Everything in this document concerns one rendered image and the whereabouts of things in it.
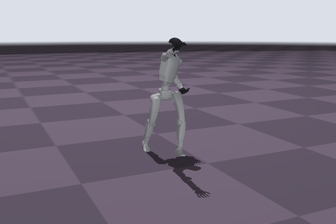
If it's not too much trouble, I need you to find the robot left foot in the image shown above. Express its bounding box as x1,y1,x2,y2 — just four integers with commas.
175,148,186,156

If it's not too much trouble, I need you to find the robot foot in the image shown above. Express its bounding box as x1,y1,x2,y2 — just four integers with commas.
142,141,150,152
175,148,186,156

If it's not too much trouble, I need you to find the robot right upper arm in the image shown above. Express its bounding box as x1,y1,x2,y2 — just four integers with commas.
161,53,174,62

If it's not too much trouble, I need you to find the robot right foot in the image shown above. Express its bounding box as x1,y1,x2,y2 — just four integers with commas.
142,141,150,152

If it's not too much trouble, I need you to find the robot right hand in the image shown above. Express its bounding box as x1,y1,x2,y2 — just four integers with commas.
173,42,187,52

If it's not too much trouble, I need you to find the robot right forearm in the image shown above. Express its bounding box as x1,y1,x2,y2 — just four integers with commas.
166,48,179,56

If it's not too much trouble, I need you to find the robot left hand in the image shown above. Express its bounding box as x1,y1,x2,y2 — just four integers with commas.
179,87,190,94

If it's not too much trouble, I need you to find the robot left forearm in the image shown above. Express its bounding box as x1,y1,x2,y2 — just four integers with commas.
174,77,182,89

